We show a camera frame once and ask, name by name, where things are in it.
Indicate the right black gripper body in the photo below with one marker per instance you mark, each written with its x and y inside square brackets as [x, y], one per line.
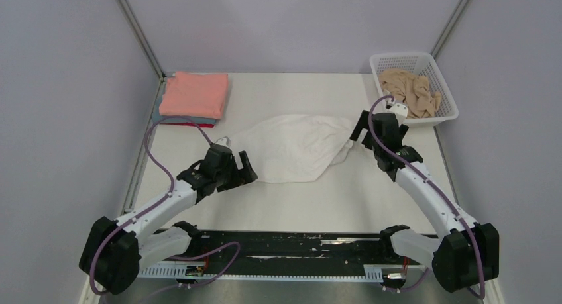
[399, 131]

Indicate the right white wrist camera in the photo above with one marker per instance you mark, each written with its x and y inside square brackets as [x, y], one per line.
[399, 109]

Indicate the folded pink t-shirt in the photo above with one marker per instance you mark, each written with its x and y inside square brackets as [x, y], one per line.
[195, 95]

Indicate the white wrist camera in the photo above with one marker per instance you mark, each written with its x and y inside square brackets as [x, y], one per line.
[399, 109]
[224, 141]

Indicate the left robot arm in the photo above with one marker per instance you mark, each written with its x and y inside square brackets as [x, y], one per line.
[117, 250]

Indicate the beige crumpled t-shirt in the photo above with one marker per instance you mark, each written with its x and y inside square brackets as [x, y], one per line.
[412, 90]

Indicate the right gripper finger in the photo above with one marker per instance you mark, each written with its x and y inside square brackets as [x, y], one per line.
[362, 124]
[371, 144]

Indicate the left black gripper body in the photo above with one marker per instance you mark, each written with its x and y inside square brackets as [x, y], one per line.
[230, 174]

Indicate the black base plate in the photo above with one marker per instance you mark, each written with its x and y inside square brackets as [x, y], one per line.
[286, 255]

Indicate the aluminium corner post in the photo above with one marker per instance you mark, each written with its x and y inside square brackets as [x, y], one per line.
[129, 15]
[449, 27]

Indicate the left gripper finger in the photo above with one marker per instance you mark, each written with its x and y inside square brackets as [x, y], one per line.
[246, 173]
[231, 184]

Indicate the right aluminium corner post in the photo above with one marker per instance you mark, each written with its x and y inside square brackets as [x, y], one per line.
[449, 27]

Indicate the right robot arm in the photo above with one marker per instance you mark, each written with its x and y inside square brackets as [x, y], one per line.
[465, 253]

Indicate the left aluminium corner post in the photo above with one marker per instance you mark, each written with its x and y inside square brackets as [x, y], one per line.
[129, 15]

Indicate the folded red t-shirt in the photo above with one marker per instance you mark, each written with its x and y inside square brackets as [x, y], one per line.
[189, 124]

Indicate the white t-shirt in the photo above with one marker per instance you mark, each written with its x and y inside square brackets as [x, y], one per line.
[294, 148]

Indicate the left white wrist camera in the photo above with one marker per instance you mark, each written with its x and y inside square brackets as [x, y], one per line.
[224, 141]

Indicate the white plastic basket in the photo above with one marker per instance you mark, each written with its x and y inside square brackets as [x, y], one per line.
[422, 64]

